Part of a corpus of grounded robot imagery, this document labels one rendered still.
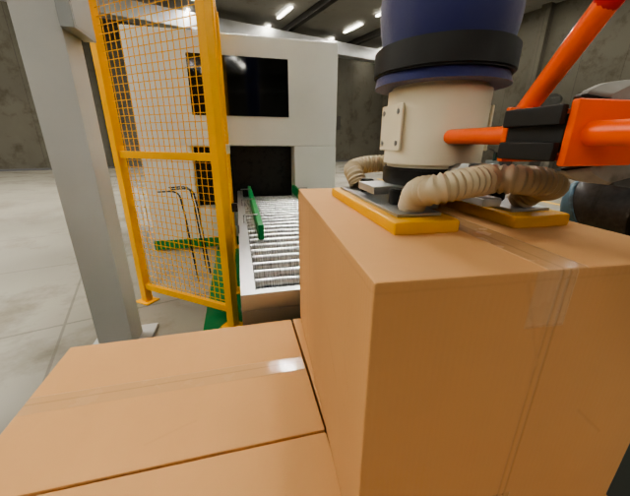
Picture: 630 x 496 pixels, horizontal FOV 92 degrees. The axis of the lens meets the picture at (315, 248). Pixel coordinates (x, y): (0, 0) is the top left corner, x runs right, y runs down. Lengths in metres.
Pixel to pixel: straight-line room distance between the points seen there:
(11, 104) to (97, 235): 14.42
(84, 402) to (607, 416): 0.91
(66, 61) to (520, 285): 1.66
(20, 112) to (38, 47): 14.28
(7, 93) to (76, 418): 15.50
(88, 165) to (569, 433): 1.72
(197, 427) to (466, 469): 0.47
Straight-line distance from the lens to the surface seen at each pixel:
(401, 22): 0.57
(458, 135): 0.52
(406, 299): 0.30
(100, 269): 1.80
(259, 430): 0.68
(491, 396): 0.44
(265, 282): 1.22
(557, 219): 0.59
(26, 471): 0.79
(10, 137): 16.07
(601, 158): 0.41
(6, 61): 16.17
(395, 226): 0.43
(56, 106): 1.71
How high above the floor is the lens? 1.06
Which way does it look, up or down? 19 degrees down
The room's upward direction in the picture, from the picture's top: straight up
